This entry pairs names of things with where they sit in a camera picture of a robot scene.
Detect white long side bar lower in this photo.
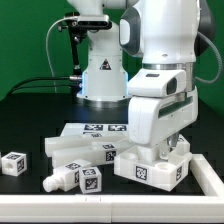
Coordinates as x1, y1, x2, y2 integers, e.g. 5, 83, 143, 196
52, 141, 132, 168

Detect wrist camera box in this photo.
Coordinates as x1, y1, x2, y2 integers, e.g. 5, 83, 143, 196
128, 69, 187, 98

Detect grey cable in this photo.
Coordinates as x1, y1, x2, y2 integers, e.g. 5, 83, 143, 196
45, 17, 73, 94

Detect white cube nut with tag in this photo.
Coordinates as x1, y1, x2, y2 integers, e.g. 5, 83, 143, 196
79, 167, 102, 194

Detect white cube nut far left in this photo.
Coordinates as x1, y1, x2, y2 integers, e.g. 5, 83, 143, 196
1, 152, 27, 176

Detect white long side bar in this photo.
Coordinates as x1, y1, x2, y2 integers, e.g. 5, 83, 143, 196
52, 141, 132, 168
45, 132, 126, 157

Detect black camera on stand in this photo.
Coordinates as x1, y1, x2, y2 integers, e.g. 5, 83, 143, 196
58, 12, 112, 33

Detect white long side bar upper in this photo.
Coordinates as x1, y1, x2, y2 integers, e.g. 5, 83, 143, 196
45, 132, 126, 157

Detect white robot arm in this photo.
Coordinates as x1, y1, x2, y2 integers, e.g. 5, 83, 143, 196
67, 0, 209, 148

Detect white chair seat part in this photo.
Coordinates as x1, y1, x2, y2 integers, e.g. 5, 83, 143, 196
114, 135, 192, 191

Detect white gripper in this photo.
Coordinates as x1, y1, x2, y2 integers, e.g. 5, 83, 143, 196
128, 89, 198, 147

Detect black cable bundle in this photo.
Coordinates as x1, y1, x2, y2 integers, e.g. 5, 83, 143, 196
4, 74, 84, 98

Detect white L-shaped border fence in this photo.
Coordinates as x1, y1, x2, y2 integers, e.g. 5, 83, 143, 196
0, 154, 224, 224

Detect white flat chair back panel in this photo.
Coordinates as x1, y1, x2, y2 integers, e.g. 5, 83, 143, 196
61, 123, 128, 136

